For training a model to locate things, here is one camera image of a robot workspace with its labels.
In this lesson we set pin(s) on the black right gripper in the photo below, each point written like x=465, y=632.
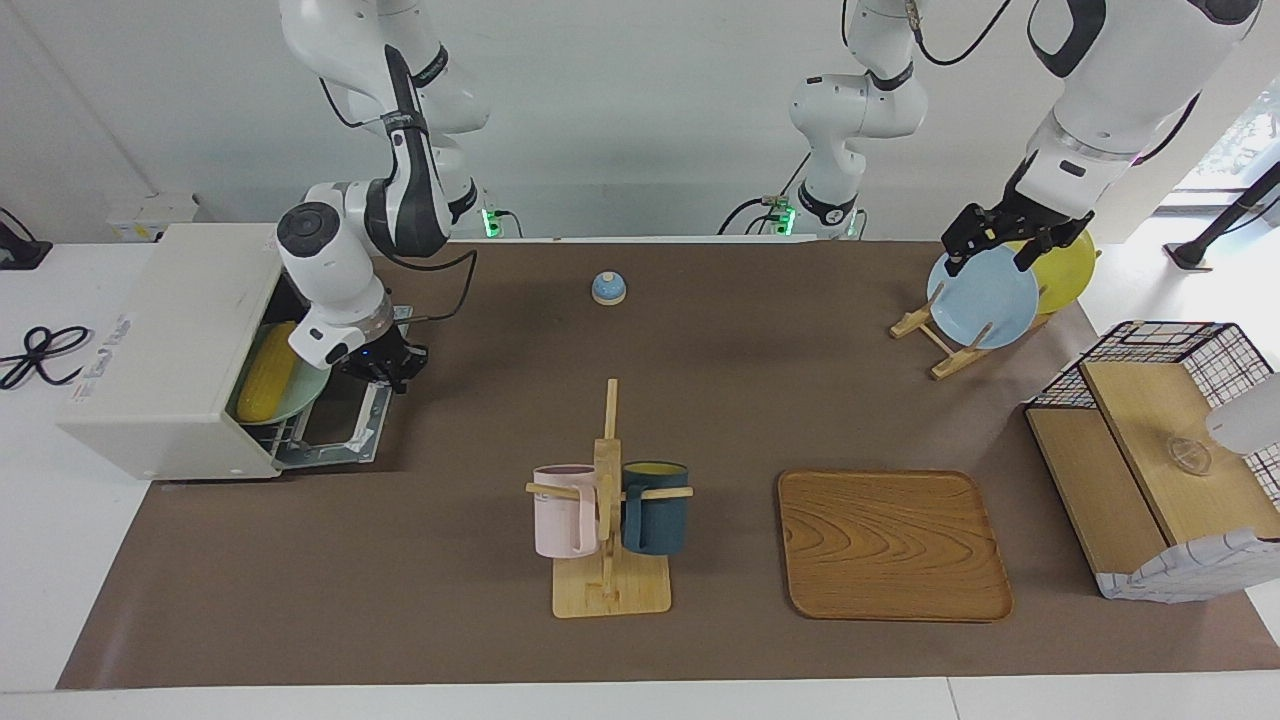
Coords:
x=385, y=358

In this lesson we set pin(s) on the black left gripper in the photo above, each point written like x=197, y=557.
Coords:
x=1010, y=225

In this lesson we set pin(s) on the pale green plate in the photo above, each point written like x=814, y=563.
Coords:
x=305, y=385

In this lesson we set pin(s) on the yellow corn cob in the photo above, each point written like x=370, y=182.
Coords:
x=268, y=375

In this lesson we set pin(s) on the white toaster oven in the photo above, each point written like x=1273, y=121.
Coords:
x=170, y=340

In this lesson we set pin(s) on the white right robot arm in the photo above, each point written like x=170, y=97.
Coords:
x=330, y=265

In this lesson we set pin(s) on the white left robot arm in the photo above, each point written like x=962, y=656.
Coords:
x=1120, y=80

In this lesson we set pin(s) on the light blue plate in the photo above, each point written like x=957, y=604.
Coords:
x=985, y=300

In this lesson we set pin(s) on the yellow plate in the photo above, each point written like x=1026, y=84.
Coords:
x=1065, y=270

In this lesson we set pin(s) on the wooden plate rack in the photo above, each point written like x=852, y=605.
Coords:
x=945, y=365

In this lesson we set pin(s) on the pink mug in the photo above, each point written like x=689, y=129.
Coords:
x=563, y=515

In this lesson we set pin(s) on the black tripod leg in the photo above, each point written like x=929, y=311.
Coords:
x=1230, y=215

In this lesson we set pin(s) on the clear glass cup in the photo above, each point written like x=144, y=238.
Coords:
x=1188, y=457

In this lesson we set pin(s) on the white power box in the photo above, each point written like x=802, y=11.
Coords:
x=150, y=218

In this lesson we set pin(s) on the dark blue mug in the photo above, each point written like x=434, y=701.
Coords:
x=655, y=520

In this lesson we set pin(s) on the wooden mug rack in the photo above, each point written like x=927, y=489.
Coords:
x=610, y=590

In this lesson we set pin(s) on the wooden serving tray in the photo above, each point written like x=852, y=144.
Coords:
x=893, y=545

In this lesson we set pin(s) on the black stand foot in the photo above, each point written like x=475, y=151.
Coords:
x=20, y=250

